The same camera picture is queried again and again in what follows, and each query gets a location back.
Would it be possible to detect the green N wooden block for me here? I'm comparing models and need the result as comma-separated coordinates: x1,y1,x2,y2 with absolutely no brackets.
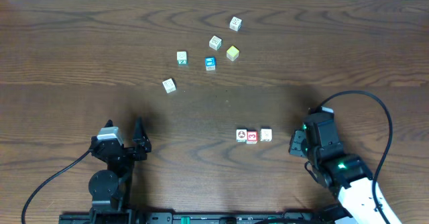
260,128,272,142

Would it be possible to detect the red-framed number three block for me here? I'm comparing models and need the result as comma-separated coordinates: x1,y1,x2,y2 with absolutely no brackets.
246,131,258,144

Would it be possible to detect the soccer ball yellow-top block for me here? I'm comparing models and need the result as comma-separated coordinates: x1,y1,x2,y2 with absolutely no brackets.
236,129,247,142

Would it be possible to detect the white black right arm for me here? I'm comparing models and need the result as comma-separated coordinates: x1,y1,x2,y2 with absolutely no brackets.
289,129,401,223

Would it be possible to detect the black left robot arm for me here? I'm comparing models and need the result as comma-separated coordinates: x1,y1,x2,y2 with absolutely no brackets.
88,117,151,223

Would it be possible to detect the blue-side snail block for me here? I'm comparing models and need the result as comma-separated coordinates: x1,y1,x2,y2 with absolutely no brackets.
162,78,176,94

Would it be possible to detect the green Z block left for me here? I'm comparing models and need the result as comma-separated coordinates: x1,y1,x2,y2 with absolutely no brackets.
176,51,188,66

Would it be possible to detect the blue-top umbrella block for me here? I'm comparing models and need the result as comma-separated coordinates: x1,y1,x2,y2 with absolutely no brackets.
204,57,217,71

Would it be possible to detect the yellow-top wooden block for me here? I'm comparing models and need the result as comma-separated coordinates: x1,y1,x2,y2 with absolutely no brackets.
227,46,239,62

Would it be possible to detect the plain wooden picture block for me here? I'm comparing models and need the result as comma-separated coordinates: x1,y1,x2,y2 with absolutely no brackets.
208,36,222,50

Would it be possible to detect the far plain wooden block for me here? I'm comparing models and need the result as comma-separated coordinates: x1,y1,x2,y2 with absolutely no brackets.
229,16,242,32

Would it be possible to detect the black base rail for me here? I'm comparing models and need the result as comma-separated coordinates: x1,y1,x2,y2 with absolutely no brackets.
58,213,333,224

